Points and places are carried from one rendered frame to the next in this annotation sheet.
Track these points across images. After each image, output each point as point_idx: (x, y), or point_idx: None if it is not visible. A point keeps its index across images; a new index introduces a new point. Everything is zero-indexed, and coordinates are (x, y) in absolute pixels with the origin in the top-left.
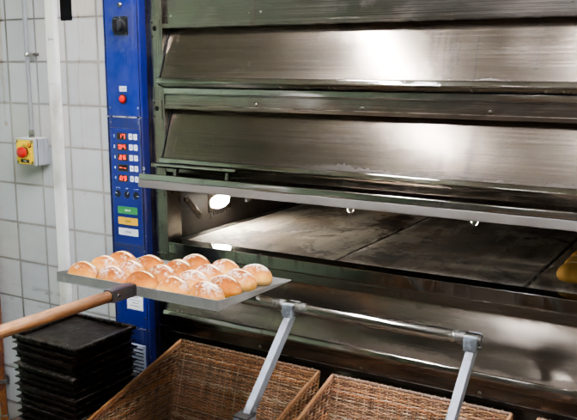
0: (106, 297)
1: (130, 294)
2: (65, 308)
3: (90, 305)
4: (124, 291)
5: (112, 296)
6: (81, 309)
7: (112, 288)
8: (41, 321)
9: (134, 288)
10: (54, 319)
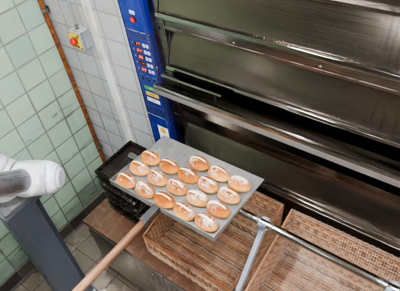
0: (141, 228)
1: (157, 214)
2: (115, 253)
3: (131, 239)
4: (152, 216)
5: (145, 225)
6: (125, 246)
7: (144, 216)
8: (102, 271)
9: (158, 210)
10: (109, 263)
